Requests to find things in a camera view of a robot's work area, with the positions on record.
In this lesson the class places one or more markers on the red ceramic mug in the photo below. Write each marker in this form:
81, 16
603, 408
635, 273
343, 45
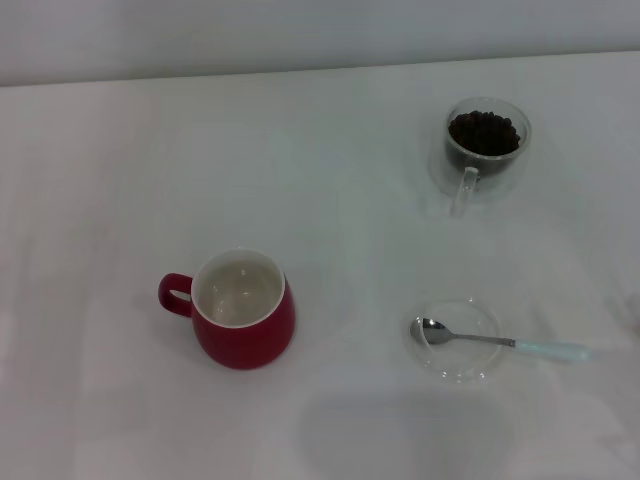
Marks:
245, 345

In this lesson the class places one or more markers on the dark coffee beans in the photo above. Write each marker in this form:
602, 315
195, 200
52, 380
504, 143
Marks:
485, 132

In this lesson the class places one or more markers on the clear glass saucer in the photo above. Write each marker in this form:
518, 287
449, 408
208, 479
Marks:
460, 367

